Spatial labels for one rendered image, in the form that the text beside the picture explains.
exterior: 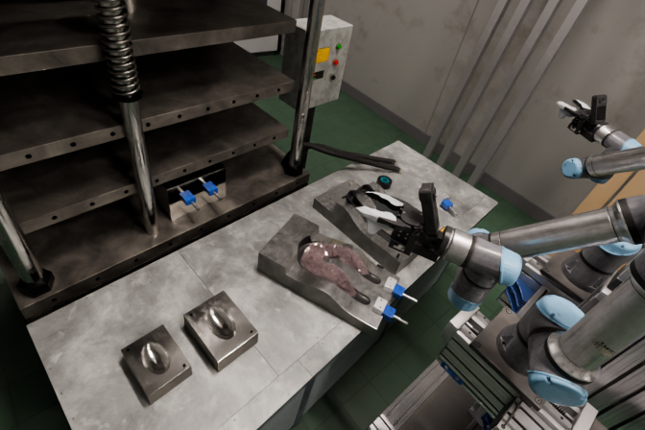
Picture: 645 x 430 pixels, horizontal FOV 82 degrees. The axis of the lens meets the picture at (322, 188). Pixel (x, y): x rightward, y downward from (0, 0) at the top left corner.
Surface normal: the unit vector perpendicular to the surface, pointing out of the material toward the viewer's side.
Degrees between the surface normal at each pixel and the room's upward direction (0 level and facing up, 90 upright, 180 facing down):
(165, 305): 0
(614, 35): 90
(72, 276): 0
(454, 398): 0
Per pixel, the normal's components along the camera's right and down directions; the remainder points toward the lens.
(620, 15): -0.76, 0.32
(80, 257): 0.16, -0.75
